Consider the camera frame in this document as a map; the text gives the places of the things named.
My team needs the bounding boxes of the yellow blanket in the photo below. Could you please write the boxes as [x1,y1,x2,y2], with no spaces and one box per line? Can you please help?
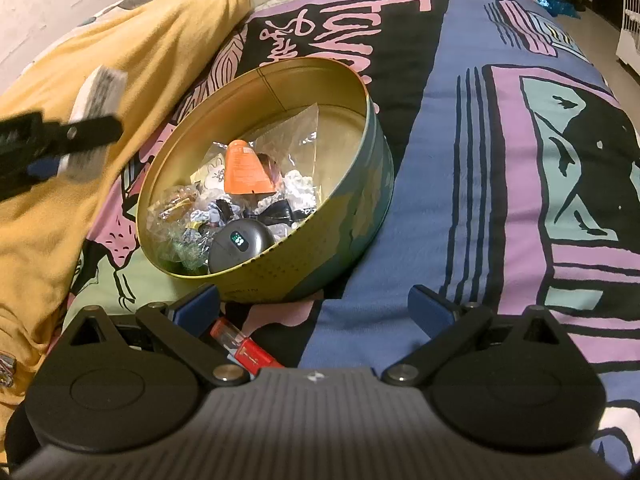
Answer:
[0,0,252,467]

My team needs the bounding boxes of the clear bag of hair accessories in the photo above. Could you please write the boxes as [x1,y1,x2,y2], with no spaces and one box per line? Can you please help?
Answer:
[190,102,321,241]

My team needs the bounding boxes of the dark round earbud case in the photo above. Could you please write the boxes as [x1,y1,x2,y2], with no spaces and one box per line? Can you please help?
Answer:
[206,217,279,276]

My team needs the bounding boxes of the orange squeeze tube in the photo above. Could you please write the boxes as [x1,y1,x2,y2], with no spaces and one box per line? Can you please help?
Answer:
[223,139,282,197]

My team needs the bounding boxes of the round golden tin container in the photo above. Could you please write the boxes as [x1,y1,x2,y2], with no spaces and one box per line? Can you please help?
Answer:
[135,56,397,305]

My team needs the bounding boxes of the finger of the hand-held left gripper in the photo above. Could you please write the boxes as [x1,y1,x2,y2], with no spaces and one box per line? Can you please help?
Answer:
[37,114,124,162]

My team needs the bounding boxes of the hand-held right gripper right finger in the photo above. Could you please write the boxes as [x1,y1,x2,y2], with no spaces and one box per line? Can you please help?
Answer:
[382,285,572,386]

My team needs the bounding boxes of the small clear bag of snacks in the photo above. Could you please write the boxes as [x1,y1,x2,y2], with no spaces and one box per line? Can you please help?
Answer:
[148,186,202,228]

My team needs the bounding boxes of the white tissue packet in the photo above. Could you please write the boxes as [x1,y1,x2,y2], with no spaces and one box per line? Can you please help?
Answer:
[57,64,129,182]

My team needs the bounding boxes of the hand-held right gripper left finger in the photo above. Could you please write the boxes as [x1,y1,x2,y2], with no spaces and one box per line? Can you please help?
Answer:
[66,284,251,386]

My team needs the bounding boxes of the red and clear small stick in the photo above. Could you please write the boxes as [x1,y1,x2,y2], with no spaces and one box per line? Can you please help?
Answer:
[210,319,287,370]

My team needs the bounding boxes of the green foil wrapper packet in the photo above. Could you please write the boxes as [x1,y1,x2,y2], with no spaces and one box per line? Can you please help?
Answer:
[159,237,208,277]

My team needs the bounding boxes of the white wire rack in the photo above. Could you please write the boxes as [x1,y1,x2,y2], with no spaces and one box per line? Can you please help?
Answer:
[615,0,640,77]

